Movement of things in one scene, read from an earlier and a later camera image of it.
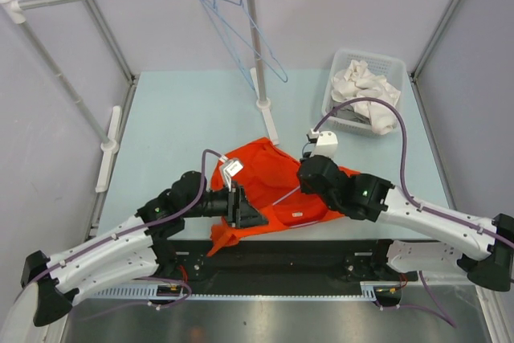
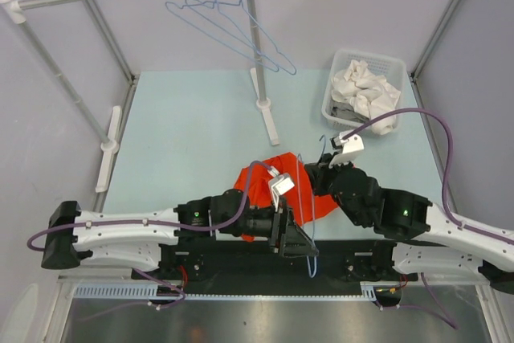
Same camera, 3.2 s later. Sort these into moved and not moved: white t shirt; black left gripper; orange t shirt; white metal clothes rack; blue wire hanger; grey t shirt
Moved: orange t shirt; black left gripper; blue wire hanger
Not moved: white metal clothes rack; white t shirt; grey t shirt
